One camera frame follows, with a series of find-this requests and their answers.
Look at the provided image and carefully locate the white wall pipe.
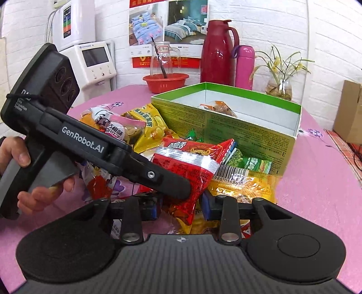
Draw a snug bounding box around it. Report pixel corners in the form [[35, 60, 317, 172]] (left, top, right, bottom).
[[300, 0, 311, 108]]

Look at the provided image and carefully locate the green pea snack packet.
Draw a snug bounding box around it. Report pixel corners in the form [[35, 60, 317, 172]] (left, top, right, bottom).
[[226, 148, 273, 173]]

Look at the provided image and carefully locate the blue striped snack packet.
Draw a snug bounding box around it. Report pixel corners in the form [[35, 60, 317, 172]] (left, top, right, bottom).
[[223, 140, 238, 165]]

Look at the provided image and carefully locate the green cardboard box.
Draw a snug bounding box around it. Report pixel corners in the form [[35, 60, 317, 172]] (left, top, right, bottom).
[[151, 82, 302, 175]]

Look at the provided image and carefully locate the white wall water purifier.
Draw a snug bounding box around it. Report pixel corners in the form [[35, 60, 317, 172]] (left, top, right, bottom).
[[47, 0, 97, 52]]

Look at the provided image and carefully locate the yellow orange snack packet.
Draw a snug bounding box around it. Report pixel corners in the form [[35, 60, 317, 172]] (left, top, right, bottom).
[[167, 204, 221, 236]]

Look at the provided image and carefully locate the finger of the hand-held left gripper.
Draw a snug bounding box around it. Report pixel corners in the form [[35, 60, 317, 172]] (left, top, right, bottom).
[[114, 147, 193, 201]]

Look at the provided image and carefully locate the person's left hand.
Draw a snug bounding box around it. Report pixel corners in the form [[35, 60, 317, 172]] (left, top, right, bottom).
[[0, 136, 76, 217]]

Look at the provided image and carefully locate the pink thermos bottle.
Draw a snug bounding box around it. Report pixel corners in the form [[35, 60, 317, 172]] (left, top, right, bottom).
[[232, 45, 255, 91]]

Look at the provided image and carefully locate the brown cardboard box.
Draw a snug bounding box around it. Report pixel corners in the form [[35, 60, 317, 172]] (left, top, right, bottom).
[[333, 80, 362, 145]]

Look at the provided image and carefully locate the small green snack packet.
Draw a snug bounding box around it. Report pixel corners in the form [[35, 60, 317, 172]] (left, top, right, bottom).
[[185, 128, 205, 142]]

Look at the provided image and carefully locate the red thermos jug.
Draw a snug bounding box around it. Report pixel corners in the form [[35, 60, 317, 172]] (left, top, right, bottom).
[[200, 20, 240, 87]]

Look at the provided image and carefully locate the yellow barcode snack packet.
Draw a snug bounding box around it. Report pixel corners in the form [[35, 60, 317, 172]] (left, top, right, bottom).
[[209, 165, 283, 204]]

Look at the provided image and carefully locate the white appliance with screen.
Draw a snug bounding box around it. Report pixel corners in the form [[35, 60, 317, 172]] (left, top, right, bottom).
[[61, 40, 117, 91]]

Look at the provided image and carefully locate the yellow chips packet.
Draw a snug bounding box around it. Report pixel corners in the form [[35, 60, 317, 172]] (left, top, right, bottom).
[[121, 104, 176, 154]]

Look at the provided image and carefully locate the dark straw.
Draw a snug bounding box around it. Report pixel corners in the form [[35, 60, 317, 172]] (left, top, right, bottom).
[[151, 36, 168, 79]]

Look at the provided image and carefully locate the red purple snack packet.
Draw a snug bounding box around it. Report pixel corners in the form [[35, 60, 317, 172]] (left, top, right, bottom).
[[78, 162, 136, 202]]

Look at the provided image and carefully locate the glass jar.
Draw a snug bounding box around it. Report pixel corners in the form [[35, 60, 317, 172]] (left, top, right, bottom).
[[149, 41, 181, 77]]

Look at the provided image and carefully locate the pink floral tablecloth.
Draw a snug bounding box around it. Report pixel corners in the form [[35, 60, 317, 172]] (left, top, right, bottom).
[[0, 85, 362, 294]]

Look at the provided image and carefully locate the wall poster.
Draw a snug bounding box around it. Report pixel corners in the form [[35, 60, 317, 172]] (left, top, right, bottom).
[[129, 0, 210, 69]]

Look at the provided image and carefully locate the red plastic basin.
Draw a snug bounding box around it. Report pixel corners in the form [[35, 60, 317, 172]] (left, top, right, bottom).
[[142, 73, 189, 94]]

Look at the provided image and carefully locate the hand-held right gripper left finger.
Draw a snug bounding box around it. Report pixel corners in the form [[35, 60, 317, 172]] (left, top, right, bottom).
[[82, 196, 159, 246]]

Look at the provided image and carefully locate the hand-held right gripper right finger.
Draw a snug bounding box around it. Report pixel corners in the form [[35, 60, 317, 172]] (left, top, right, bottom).
[[201, 190, 293, 246]]

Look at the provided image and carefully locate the plaid cloth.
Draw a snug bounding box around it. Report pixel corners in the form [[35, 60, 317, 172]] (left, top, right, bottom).
[[325, 129, 362, 187]]

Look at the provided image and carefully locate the pink white snack packet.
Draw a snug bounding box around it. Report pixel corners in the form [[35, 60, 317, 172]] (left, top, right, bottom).
[[81, 104, 148, 147]]

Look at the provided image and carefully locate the plant in glass vase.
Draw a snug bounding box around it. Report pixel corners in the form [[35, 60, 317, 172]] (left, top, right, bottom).
[[250, 42, 315, 101]]

